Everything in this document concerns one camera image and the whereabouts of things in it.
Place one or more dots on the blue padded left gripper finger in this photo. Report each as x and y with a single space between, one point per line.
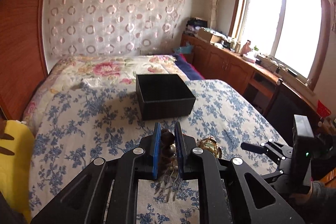
180 149
155 148

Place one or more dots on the pink circle patterned curtain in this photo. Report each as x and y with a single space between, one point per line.
111 27

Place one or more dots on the black camera box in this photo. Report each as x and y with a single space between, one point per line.
303 141

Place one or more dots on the pink floral quilt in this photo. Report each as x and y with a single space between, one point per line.
96 72

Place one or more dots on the wooden headboard panel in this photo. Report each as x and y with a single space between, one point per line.
23 66

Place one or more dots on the wooden framed window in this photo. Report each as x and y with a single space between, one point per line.
293 32

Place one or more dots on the navy blue red blanket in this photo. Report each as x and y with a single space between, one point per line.
187 68

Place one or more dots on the long wooden cabinet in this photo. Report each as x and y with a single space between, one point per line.
214 63

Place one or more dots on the gold ornate jewelry piece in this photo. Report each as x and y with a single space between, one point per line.
210 144

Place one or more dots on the yellow plush toy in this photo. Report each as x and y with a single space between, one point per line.
16 151

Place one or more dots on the blue floral white bedsheet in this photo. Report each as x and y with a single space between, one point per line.
82 124

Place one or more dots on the teal plastic bag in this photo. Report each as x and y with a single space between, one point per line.
185 50

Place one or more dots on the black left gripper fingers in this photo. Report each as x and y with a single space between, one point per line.
259 149

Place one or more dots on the black square storage box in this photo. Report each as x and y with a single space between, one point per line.
163 96

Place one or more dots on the pink figurine on cabinet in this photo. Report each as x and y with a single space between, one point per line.
246 48

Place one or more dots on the cardboard box on cabinet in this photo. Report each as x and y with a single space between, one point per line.
208 36

